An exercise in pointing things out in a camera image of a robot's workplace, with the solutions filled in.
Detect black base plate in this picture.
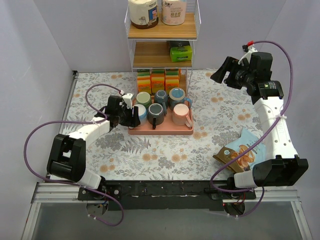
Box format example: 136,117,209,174
77,179,257,212

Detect brown toilet paper pack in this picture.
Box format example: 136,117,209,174
128,0,159,29

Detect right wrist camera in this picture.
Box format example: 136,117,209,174
238,41,258,66

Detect blue-grey mug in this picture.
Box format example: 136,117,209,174
154,90,169,109

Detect white blue mug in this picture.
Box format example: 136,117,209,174
134,104,148,126

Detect dark grey mug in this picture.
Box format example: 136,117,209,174
147,102,167,130

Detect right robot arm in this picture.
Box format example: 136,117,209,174
210,52,309,199

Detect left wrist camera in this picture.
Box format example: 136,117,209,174
119,90,134,109

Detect aluminium frame rail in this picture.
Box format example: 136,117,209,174
31,183,86,203

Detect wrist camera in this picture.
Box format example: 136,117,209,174
238,41,258,66
119,90,134,109

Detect green tissue pack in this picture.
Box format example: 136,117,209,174
169,45,193,63

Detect chips bag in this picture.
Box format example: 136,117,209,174
213,127,266,173

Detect pink mug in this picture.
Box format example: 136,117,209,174
172,103,193,128

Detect green mug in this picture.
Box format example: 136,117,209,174
135,91,152,109

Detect blue floral mug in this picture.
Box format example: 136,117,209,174
168,87,192,110

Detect floral table mat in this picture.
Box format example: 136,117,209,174
49,69,281,181

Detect white wire shelf rack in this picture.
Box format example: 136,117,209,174
124,0,202,92

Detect pink toilet paper pack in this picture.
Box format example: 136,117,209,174
161,0,187,26

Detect dark tissue pack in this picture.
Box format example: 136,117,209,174
168,40,190,49

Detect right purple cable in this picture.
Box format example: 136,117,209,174
209,40,294,218

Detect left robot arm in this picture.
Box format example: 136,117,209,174
46,93,141,200

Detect pink tray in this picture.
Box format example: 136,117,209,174
128,101,194,135

